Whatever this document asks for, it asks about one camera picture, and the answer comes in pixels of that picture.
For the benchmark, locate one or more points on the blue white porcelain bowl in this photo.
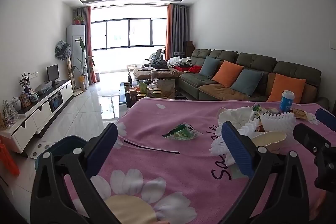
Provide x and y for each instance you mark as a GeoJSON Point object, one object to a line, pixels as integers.
{"type": "Point", "coordinates": [33, 96]}

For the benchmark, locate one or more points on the green pouch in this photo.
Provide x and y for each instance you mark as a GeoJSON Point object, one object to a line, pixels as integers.
{"type": "Point", "coordinates": [143, 87]}

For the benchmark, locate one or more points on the office chair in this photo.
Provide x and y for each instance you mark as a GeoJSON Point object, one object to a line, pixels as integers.
{"type": "Point", "coordinates": [157, 56]}

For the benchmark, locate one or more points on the white wall switch plate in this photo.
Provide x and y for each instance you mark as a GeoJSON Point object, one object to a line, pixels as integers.
{"type": "Point", "coordinates": [332, 45]}

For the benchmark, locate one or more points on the white bathroom scale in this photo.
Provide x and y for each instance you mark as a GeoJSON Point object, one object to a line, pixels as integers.
{"type": "Point", "coordinates": [40, 150]}

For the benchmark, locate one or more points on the orange plastic bag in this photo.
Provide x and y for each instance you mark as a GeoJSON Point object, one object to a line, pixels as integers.
{"type": "Point", "coordinates": [8, 155]}

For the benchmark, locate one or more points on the white tv stand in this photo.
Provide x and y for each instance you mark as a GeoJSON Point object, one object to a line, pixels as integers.
{"type": "Point", "coordinates": [31, 121]}

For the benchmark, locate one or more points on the large window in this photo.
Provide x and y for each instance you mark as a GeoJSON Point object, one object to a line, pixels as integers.
{"type": "Point", "coordinates": [118, 35]}

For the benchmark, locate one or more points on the patterned cloth covered fan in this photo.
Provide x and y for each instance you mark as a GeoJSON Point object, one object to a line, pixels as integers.
{"type": "Point", "coordinates": [62, 50]}

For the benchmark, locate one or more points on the brown snack wrapper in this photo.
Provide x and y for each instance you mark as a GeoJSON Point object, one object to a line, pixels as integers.
{"type": "Point", "coordinates": [300, 113]}

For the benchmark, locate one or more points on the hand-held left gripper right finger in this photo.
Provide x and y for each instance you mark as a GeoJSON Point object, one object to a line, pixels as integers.
{"type": "Point", "coordinates": [236, 145]}

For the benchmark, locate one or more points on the small red-potted plant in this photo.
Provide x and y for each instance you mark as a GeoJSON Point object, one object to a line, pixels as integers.
{"type": "Point", "coordinates": [78, 19]}

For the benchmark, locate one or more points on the pink floral blanket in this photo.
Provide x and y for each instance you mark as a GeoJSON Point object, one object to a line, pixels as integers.
{"type": "Point", "coordinates": [157, 161]}

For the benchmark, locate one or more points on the orange grey curtain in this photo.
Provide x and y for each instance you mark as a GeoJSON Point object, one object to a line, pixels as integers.
{"type": "Point", "coordinates": [176, 29]}
{"type": "Point", "coordinates": [86, 43]}

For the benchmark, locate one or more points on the grey bundled cloth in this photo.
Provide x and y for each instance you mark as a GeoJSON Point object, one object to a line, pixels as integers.
{"type": "Point", "coordinates": [44, 87]}

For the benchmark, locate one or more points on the plant in blue vase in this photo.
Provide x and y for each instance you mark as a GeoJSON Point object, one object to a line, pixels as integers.
{"type": "Point", "coordinates": [25, 82]}

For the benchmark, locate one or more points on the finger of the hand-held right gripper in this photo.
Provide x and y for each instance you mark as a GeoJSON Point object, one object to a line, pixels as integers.
{"type": "Point", "coordinates": [325, 117]}
{"type": "Point", "coordinates": [304, 133]}

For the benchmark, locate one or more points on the white ceramic jar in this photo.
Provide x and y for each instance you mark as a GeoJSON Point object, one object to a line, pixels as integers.
{"type": "Point", "coordinates": [15, 103]}

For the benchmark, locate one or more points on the blue cushion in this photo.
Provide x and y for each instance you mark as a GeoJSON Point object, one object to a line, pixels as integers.
{"type": "Point", "coordinates": [246, 82]}
{"type": "Point", "coordinates": [210, 66]}

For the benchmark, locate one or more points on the blue paper cup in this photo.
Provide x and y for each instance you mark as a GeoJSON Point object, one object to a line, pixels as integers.
{"type": "Point", "coordinates": [286, 102]}

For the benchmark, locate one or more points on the white wall socket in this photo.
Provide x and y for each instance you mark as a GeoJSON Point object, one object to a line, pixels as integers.
{"type": "Point", "coordinates": [34, 74]}

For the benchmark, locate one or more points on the tall potted plant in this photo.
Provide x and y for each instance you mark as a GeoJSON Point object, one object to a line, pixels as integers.
{"type": "Point", "coordinates": [82, 66]}

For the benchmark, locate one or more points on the clear plastic bag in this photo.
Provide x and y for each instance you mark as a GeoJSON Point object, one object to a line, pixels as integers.
{"type": "Point", "coordinates": [10, 115]}

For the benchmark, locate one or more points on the group of jars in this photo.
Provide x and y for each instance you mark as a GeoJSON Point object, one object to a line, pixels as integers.
{"type": "Point", "coordinates": [134, 94]}

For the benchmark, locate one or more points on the olive green sofa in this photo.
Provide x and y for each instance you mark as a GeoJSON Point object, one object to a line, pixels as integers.
{"type": "Point", "coordinates": [252, 58]}

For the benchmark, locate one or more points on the white clothes pile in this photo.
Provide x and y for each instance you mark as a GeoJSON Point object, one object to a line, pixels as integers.
{"type": "Point", "coordinates": [178, 60]}

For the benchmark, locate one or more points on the black clothes pile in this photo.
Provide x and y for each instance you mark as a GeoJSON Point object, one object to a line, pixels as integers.
{"type": "Point", "coordinates": [160, 64]}

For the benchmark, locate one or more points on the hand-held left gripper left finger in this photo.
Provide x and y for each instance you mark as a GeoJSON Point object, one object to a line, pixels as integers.
{"type": "Point", "coordinates": [102, 148]}

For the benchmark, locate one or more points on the black monitor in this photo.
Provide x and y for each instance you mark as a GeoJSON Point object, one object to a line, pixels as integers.
{"type": "Point", "coordinates": [52, 73]}

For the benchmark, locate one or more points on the small green candy wrapper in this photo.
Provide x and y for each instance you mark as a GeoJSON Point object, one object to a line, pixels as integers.
{"type": "Point", "coordinates": [256, 108]}

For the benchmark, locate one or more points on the green snack wrapper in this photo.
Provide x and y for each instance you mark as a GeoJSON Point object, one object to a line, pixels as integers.
{"type": "Point", "coordinates": [183, 132]}

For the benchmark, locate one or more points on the white standing air conditioner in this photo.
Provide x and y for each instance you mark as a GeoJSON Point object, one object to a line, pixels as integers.
{"type": "Point", "coordinates": [74, 50]}

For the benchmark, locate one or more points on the black stereo unit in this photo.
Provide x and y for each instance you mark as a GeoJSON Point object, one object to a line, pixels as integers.
{"type": "Point", "coordinates": [55, 102]}

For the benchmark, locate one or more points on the orange cushion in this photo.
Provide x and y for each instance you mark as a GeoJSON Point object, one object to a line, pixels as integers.
{"type": "Point", "coordinates": [286, 88]}
{"type": "Point", "coordinates": [227, 73]}

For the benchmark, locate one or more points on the wooden picture frame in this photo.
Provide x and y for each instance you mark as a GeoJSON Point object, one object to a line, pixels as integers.
{"type": "Point", "coordinates": [25, 100]}

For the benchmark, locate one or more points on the red cloth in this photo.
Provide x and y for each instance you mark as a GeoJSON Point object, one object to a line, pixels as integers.
{"type": "Point", "coordinates": [194, 69]}

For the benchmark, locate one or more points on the tan paper box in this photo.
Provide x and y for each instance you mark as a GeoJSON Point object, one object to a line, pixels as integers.
{"type": "Point", "coordinates": [2, 120]}

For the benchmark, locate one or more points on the glass coffee table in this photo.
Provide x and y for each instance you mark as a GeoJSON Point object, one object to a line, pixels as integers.
{"type": "Point", "coordinates": [123, 106]}

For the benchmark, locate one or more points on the blue plastic bin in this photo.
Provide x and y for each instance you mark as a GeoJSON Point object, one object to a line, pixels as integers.
{"type": "Point", "coordinates": [63, 142]}

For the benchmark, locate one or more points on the kraft paper snack bag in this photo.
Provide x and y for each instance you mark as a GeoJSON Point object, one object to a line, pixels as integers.
{"type": "Point", "coordinates": [166, 88]}

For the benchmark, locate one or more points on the brown cardboard boxes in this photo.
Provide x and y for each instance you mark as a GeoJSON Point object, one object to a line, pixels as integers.
{"type": "Point", "coordinates": [188, 48]}

